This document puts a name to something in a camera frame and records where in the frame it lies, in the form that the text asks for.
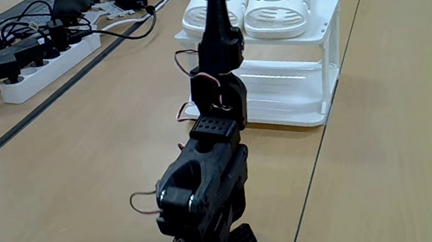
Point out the white slipper with dog print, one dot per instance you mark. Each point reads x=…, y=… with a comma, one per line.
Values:
x=194, y=12
x=278, y=18

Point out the white two-tier shoe rack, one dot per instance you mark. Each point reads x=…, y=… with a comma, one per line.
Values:
x=286, y=83

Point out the white printed plastic part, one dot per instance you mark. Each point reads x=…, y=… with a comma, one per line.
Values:
x=93, y=18
x=115, y=10

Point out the white power strip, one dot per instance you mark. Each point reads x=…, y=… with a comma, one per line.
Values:
x=49, y=71

